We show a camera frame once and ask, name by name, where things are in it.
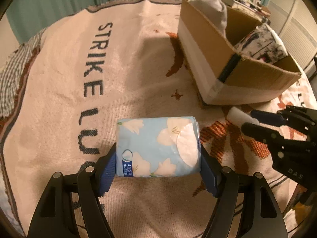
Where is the grey cloth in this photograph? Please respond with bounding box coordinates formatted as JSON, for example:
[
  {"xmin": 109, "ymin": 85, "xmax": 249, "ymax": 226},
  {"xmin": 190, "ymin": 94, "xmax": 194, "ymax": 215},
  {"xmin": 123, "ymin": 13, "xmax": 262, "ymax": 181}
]
[{"xmin": 189, "ymin": 0, "xmax": 227, "ymax": 37}]

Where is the brown cardboard box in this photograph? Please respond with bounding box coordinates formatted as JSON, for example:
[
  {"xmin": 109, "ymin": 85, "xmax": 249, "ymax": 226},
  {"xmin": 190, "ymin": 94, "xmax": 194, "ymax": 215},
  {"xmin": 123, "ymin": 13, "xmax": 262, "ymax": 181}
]
[{"xmin": 177, "ymin": 0, "xmax": 301, "ymax": 105}]

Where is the floral printed fabric bundle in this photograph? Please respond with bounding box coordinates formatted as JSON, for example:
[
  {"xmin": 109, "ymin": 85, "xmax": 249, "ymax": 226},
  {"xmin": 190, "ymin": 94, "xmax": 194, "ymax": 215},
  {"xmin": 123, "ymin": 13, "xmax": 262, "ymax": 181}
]
[{"xmin": 234, "ymin": 23, "xmax": 288, "ymax": 64}]

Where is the cream strike lucky blanket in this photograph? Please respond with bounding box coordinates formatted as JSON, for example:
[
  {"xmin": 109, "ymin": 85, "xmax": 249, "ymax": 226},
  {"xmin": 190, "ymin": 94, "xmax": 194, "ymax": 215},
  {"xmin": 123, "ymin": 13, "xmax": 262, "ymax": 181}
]
[{"xmin": 1, "ymin": 0, "xmax": 316, "ymax": 237}]

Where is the blue floral tissue pack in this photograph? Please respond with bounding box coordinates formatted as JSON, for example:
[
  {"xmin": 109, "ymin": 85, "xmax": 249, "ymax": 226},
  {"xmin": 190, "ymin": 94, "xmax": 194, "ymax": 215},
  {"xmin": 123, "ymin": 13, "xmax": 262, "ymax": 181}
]
[{"xmin": 116, "ymin": 116, "xmax": 201, "ymax": 178}]

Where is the white sliding wardrobe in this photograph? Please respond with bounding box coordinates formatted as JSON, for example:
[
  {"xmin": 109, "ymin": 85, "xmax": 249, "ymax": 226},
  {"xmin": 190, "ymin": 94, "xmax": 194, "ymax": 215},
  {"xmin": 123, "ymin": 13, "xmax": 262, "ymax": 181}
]
[{"xmin": 268, "ymin": 0, "xmax": 316, "ymax": 69}]

